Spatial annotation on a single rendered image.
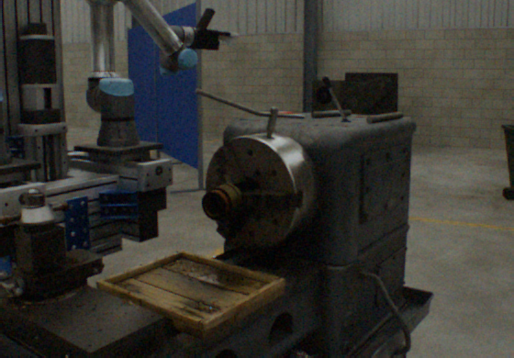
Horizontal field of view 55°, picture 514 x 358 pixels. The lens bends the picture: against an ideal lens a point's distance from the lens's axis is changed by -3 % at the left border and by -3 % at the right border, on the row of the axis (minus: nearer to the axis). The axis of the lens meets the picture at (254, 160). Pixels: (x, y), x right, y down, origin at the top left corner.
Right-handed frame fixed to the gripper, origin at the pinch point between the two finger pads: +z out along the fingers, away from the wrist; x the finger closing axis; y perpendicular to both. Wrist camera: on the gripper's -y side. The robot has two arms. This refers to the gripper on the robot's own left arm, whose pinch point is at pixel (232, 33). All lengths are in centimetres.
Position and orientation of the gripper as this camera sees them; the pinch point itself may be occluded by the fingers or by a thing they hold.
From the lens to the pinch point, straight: 222.5
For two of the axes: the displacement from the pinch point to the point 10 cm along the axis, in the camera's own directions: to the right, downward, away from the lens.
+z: 8.2, -0.9, 5.6
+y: -0.8, 9.6, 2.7
